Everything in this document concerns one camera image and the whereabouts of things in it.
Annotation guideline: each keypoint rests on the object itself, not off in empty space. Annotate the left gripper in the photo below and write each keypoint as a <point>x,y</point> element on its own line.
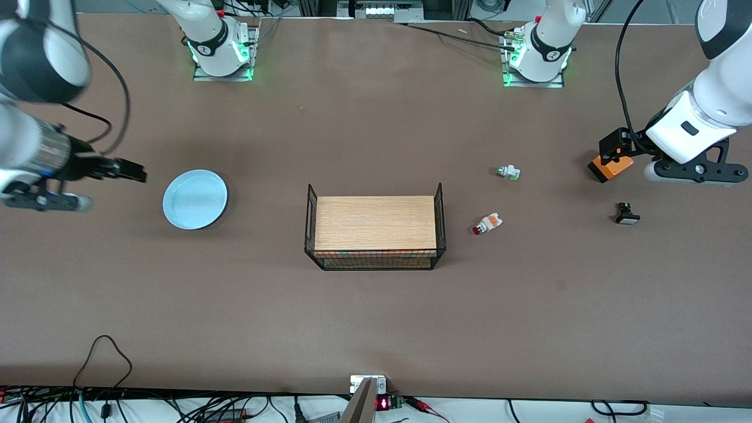
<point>635,143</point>

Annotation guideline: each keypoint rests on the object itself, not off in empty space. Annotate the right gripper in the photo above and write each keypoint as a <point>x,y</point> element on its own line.
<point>84,165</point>

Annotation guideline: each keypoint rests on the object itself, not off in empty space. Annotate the light blue plate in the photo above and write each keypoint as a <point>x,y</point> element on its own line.
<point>194,200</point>

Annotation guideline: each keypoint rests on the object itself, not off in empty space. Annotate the red push button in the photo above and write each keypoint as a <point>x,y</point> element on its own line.
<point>490,222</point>

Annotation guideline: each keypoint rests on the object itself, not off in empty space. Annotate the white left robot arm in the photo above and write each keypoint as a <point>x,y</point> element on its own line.
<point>722,88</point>

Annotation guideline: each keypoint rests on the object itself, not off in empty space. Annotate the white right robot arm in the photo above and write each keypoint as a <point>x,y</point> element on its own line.
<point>17,141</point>

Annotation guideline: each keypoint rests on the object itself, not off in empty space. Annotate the orange button box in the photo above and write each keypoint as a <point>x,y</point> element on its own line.
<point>614,169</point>

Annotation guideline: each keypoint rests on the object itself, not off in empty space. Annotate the black white-capped push button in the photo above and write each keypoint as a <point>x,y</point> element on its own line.
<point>627,218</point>

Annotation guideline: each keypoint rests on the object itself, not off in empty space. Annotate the green push button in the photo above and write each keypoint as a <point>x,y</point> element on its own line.
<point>510,172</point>

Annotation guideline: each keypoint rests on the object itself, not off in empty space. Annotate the wooden board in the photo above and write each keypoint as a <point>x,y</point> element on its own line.
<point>376,223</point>

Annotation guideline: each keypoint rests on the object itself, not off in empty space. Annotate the white power strip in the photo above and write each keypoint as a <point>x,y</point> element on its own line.
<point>390,10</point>

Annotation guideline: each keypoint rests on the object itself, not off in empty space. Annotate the black power adapter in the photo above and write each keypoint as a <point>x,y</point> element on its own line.
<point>226,416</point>

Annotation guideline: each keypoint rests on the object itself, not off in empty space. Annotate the red clip leads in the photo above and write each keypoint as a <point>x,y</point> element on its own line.
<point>423,404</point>

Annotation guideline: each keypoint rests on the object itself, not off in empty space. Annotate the red digit display module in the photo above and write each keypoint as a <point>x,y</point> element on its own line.
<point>383,403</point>

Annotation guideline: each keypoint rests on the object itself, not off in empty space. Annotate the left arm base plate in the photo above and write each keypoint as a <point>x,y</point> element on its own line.
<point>555,84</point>

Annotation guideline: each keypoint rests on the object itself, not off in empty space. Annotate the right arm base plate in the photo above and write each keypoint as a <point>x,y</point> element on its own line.
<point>205,76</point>

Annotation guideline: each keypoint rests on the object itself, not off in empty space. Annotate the white mount bracket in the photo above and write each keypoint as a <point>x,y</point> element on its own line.
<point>355,385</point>

